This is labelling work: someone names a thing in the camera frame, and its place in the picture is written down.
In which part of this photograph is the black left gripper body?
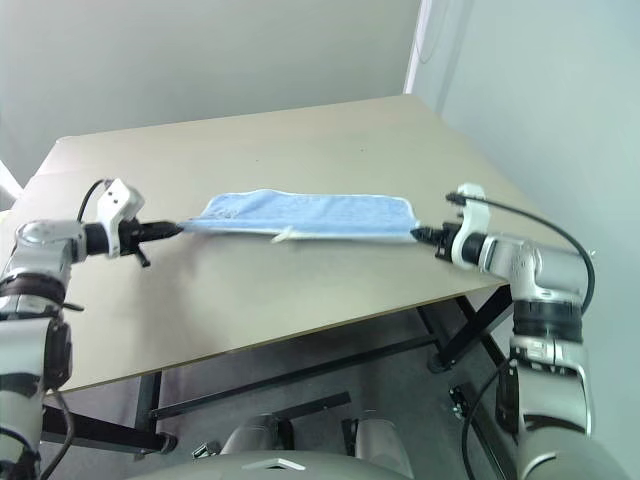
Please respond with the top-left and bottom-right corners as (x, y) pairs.
(116, 217), (152, 269)

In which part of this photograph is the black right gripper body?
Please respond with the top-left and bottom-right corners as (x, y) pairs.
(432, 222), (460, 263)

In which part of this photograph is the light blue towel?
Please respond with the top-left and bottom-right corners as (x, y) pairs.
(176, 188), (422, 247)

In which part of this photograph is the wooden folding table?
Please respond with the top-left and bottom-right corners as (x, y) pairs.
(39, 285), (517, 457)

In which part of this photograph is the grey rounded robot thigh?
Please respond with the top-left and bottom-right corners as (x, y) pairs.
(218, 412), (282, 457)
(353, 409), (417, 480)

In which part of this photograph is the grey robot torso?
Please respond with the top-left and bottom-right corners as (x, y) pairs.
(123, 447), (416, 480)

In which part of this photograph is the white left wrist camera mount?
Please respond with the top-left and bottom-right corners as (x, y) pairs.
(95, 178), (147, 259)

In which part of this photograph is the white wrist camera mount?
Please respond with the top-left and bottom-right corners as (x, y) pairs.
(446, 182), (490, 267)
(95, 178), (147, 259)

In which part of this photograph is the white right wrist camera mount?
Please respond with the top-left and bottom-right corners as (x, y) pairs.
(446, 182), (490, 267)

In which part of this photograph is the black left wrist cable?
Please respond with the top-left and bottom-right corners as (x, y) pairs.
(76, 178), (112, 222)

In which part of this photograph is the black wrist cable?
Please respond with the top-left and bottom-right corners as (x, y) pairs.
(446, 192), (597, 314)
(76, 178), (112, 222)

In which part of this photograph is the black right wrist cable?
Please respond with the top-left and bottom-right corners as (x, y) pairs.
(446, 192), (597, 314)

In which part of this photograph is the white object at wall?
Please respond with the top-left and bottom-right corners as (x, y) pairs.
(0, 158), (24, 212)

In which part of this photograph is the black right arm lower cable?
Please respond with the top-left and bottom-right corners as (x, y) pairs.
(460, 357), (517, 480)

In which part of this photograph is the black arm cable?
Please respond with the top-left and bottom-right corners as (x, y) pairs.
(29, 387), (77, 480)
(460, 357), (517, 480)

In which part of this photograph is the black floor rail with bracket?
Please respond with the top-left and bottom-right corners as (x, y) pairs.
(448, 382), (516, 480)

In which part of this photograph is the white window frame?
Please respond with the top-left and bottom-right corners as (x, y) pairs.
(401, 0), (477, 97)

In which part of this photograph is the black left arm lower cable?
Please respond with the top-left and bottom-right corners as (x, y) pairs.
(29, 387), (77, 480)

